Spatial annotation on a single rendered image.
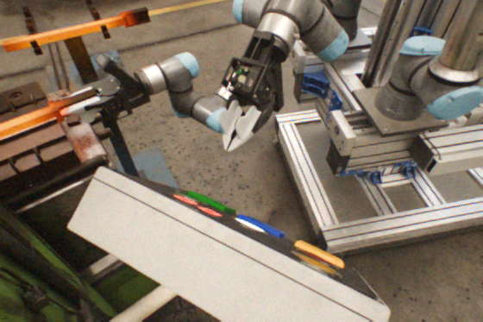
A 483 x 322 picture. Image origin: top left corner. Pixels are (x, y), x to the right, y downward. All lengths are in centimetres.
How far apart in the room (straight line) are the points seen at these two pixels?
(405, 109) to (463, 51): 28
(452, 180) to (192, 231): 166
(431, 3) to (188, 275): 110
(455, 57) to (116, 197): 76
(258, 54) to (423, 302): 141
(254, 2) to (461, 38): 57
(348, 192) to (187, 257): 134
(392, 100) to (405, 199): 74
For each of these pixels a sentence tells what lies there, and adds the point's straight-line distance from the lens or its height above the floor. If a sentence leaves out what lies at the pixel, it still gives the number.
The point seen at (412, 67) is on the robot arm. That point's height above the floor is 100.
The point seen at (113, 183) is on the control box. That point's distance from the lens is 40.
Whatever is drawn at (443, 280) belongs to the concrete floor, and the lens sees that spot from 183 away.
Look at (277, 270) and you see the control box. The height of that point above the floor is 119.
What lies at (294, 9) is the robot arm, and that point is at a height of 125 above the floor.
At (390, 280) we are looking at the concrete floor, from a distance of 172.
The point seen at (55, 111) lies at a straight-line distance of 85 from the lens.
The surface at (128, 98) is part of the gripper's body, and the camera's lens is 89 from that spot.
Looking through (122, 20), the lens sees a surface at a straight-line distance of 124.
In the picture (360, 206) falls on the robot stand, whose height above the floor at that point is 21.
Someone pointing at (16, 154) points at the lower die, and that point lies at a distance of 83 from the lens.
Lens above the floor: 149
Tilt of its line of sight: 47 degrees down
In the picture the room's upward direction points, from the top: straight up
